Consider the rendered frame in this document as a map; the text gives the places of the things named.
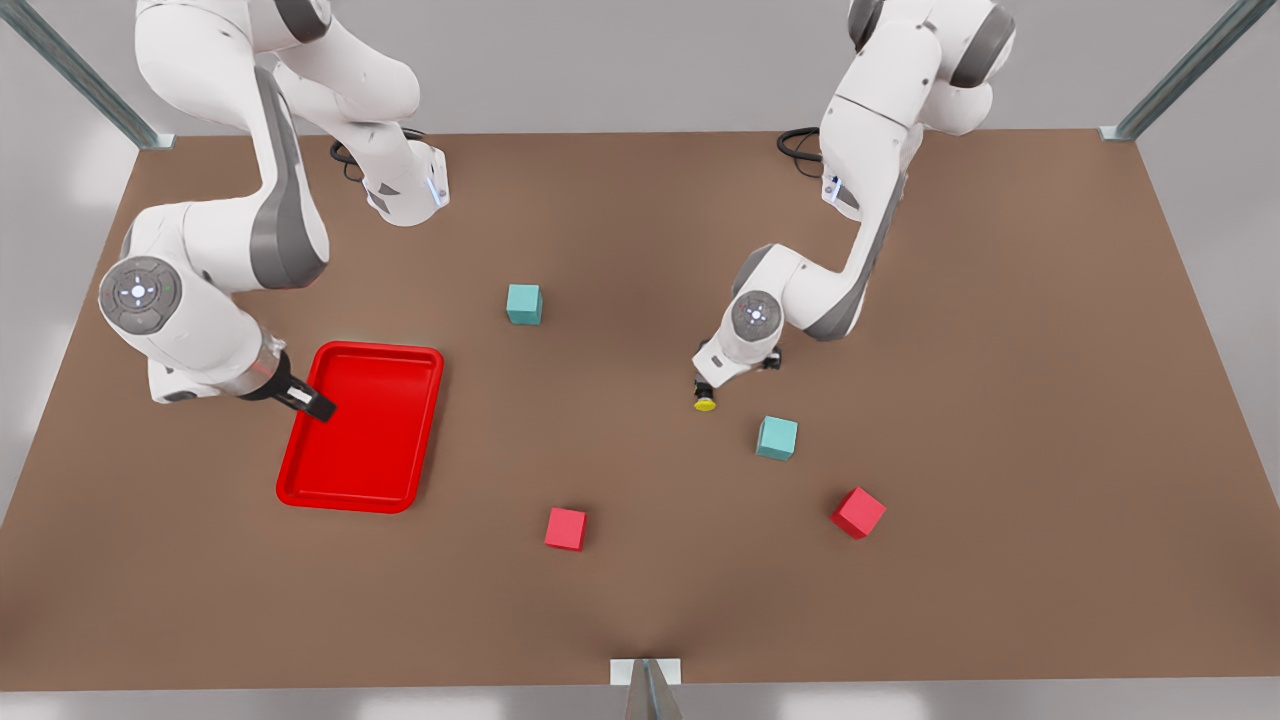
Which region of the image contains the red plastic tray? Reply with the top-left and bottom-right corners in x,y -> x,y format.
276,341 -> 445,515

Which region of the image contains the red cube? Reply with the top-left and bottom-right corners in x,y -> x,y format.
830,486 -> 888,541
544,507 -> 588,553

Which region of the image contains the black cable loop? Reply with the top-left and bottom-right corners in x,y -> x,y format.
777,127 -> 827,180
329,127 -> 428,184

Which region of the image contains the silver frame post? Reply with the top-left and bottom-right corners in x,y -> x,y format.
1099,0 -> 1280,142
0,0 -> 177,152
610,658 -> 684,720

